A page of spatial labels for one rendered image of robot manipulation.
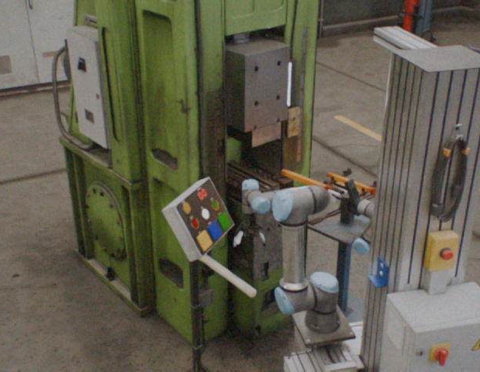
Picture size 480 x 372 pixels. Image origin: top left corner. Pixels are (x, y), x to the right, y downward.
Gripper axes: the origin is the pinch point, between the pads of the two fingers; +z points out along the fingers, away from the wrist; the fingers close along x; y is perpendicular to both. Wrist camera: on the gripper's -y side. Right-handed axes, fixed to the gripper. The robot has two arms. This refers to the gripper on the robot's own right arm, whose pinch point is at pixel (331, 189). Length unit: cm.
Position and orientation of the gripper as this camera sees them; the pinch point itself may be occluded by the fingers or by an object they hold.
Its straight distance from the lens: 321.6
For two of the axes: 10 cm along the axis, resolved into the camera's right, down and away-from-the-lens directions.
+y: 0.3, 9.0, 4.3
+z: -6.3, -3.1, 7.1
